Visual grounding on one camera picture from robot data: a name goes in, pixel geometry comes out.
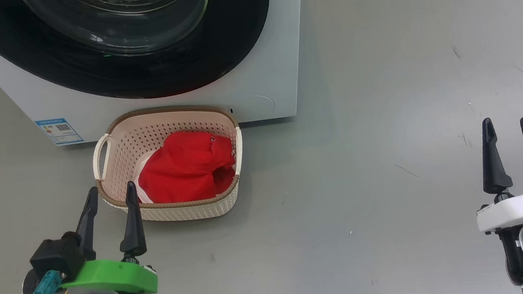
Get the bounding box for red garment with white trim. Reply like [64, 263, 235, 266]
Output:
[130, 126, 241, 207]

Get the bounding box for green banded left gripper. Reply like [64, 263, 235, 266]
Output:
[12, 180, 160, 294]

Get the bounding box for blue energy label sticker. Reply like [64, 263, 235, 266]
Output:
[34, 116, 85, 148]

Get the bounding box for white washing machine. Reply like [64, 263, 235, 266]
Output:
[0, 0, 317, 152]

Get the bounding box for cream perforated laundry basket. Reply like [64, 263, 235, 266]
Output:
[88, 100, 250, 229]

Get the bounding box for black rimmed glass washer door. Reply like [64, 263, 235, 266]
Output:
[0, 0, 280, 114]

